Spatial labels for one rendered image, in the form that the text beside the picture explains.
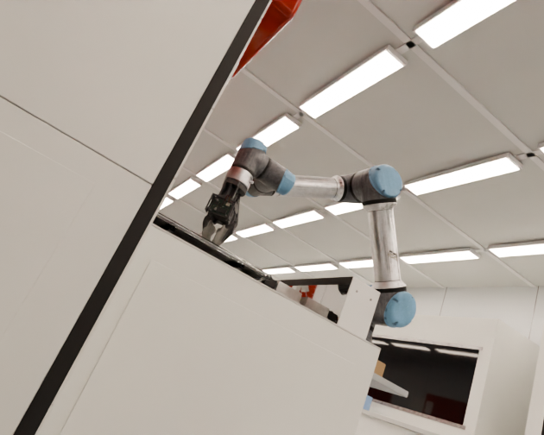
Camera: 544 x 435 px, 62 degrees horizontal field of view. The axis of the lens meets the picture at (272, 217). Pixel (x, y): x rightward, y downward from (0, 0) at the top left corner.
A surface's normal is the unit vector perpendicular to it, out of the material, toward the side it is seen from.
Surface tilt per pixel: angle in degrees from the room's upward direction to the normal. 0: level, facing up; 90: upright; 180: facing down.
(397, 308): 98
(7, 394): 90
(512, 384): 90
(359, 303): 90
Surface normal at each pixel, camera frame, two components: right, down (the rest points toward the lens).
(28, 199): 0.48, -0.14
